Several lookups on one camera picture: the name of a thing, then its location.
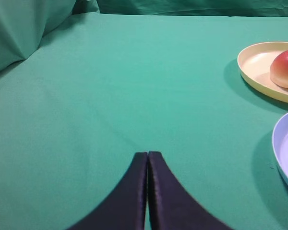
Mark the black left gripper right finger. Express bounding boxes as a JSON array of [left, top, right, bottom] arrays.
[[147, 151, 231, 230]]

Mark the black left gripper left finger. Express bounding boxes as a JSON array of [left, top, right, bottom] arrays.
[[69, 152, 148, 230]]

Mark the blue plastic plate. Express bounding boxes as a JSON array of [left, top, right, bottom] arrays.
[[272, 113, 288, 186]]

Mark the yellow plastic plate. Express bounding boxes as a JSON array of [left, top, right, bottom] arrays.
[[237, 42, 288, 103]]

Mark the green backdrop cloth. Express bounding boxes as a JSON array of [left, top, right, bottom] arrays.
[[0, 0, 288, 80]]

